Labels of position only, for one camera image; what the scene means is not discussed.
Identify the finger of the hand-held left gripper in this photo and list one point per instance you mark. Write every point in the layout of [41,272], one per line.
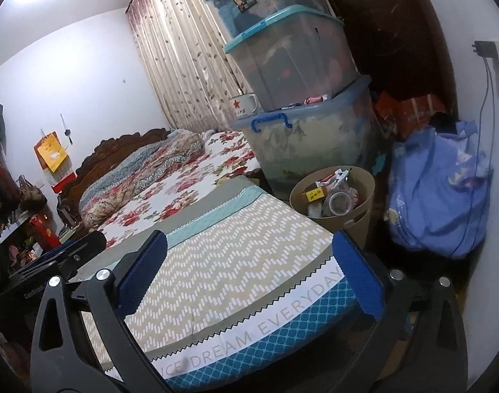
[36,280]
[87,247]

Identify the yellow labelled small box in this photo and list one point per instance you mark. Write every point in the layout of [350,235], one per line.
[314,193]

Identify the black charger plug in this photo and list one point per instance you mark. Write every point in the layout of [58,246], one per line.
[484,49]

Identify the brown handbag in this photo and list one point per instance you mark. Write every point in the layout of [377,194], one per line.
[31,196]

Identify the patchwork patterned comforter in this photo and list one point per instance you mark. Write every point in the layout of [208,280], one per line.
[151,155]

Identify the black hanging ornament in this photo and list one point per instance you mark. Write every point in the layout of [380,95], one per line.
[66,131]

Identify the red yellow wall calendar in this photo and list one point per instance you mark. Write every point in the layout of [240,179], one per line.
[53,159]

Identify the white red wrapper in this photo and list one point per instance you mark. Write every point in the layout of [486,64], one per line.
[333,179]

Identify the small storage box teal lid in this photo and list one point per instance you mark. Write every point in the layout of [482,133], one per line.
[265,0]

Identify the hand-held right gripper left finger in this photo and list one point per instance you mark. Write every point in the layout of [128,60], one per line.
[143,262]

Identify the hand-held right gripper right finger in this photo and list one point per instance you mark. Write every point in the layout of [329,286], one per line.
[357,274]

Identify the dark wooden wardrobe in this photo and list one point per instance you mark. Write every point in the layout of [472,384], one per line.
[388,28]

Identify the dark side table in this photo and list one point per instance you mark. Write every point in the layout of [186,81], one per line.
[20,233]

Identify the tan plastic waste bin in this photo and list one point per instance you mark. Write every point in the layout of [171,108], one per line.
[351,223]

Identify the white enamel mug red star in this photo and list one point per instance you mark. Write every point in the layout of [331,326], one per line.
[242,106]

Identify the red white small packet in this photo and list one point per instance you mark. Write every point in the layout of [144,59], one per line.
[316,99]

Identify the clear tape roll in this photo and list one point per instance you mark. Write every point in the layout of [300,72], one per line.
[341,204]

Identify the carved wooden headboard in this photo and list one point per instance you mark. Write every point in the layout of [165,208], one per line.
[110,151]

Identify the zigzag patterned mat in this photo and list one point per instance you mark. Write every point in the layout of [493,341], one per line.
[233,262]

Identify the red cylinder container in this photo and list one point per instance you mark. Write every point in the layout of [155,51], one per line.
[42,233]

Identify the blue cloth bag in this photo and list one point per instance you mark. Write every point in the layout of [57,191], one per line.
[437,192]

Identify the floral bed quilt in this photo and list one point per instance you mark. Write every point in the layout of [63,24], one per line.
[171,188]

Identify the leaf patterned curtain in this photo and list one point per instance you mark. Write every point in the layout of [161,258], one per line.
[184,49]

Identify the clear storage box teal lid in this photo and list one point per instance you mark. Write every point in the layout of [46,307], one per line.
[290,61]

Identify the orange carton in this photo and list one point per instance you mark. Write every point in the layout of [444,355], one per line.
[409,114]

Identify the dark cloth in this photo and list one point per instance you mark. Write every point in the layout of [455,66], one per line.
[443,123]

